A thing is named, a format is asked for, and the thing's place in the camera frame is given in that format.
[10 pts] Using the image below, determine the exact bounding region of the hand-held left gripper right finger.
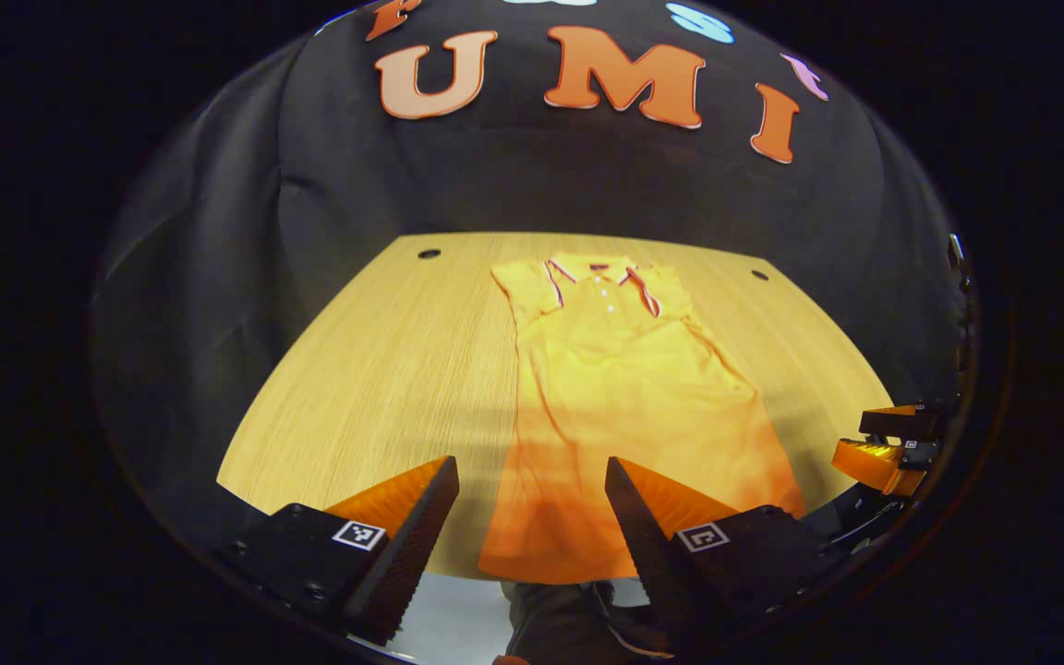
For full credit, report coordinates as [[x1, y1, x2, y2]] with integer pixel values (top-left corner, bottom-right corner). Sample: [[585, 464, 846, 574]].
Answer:
[[604, 456, 861, 659]]

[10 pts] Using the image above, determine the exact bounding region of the person's dark shoe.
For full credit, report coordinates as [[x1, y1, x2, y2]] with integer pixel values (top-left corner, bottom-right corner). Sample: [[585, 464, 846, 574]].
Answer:
[[502, 580, 676, 662]]

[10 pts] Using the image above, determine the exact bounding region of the orange T-shirt with striped collar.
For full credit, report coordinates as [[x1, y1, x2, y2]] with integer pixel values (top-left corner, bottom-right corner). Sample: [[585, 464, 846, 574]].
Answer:
[[478, 251, 807, 586]]

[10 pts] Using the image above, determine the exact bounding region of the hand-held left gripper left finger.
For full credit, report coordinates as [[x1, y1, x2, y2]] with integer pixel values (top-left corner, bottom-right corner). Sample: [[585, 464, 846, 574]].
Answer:
[[216, 454, 461, 647]]

